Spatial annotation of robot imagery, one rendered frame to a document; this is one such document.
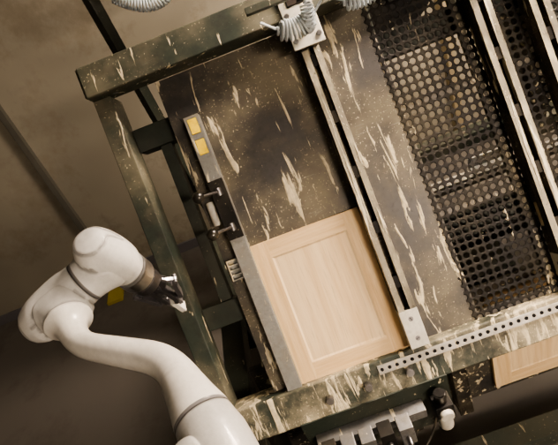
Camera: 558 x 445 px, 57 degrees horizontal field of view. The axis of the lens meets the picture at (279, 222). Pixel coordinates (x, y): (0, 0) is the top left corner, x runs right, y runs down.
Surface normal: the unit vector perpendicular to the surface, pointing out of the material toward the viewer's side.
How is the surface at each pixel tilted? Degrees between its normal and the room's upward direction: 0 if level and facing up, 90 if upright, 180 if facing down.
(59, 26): 90
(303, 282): 58
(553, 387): 0
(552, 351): 90
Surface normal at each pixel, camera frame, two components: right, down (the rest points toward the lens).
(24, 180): 0.19, 0.53
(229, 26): -0.04, 0.06
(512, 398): -0.32, -0.76
